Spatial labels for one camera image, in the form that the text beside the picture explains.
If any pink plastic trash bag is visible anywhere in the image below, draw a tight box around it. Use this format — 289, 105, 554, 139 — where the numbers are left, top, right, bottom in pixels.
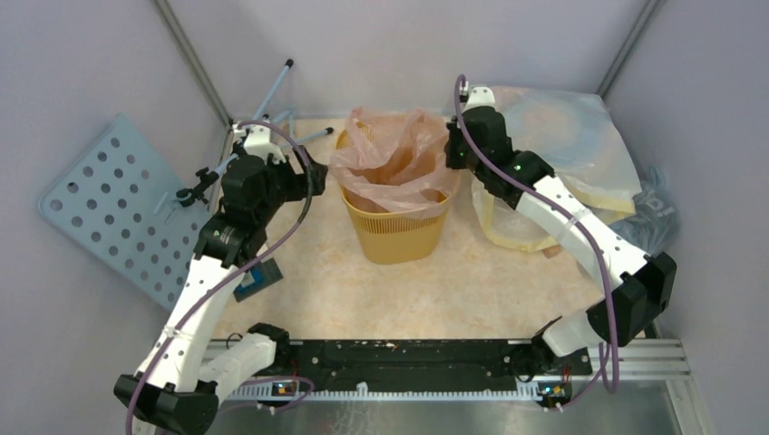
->
328, 107, 460, 218

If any grey corner frame post right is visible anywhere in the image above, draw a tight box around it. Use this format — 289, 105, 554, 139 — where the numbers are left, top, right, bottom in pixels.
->
596, 0, 667, 100

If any large yellow translucent bag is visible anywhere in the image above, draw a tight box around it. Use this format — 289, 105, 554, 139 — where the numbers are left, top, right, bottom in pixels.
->
490, 86, 641, 224

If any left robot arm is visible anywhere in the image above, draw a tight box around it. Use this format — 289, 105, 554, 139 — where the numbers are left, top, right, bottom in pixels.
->
113, 149, 328, 434

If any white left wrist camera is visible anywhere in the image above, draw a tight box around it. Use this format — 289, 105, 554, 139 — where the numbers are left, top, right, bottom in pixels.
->
232, 124, 287, 165

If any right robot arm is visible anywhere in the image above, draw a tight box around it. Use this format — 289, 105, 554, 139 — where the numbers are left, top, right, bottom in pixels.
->
445, 106, 677, 373

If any blue plastic bag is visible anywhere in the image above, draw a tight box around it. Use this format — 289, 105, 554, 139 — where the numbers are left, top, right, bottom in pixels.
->
609, 166, 680, 256

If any blue block toy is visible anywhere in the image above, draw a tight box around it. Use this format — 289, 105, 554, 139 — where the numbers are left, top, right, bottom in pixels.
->
233, 258, 284, 303

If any grey corner frame post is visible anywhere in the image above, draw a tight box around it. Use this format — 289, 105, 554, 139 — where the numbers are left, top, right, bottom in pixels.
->
151, 0, 231, 128
596, 0, 667, 100

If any light blue perforated board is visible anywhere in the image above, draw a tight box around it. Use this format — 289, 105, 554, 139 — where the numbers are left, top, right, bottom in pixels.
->
38, 114, 211, 312

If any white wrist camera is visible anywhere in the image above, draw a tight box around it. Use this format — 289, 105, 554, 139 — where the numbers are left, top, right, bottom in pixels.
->
232, 124, 287, 165
460, 85, 496, 112

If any grey corner frame post left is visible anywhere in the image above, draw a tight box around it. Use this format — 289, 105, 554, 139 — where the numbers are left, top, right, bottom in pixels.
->
151, 0, 231, 128

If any wooden cube block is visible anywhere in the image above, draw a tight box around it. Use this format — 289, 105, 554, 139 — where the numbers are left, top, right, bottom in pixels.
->
541, 245, 562, 259

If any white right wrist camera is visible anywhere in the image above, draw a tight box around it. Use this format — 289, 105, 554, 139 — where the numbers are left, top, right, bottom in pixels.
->
460, 85, 496, 112

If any yellow plastic trash bin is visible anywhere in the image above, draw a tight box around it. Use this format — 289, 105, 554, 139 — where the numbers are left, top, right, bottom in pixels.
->
335, 129, 453, 266

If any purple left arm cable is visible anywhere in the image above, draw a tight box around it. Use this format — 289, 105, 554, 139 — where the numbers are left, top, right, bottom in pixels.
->
124, 121, 316, 435

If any light blue tripod stand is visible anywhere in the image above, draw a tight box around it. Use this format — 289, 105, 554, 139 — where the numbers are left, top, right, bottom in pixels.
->
152, 58, 336, 216

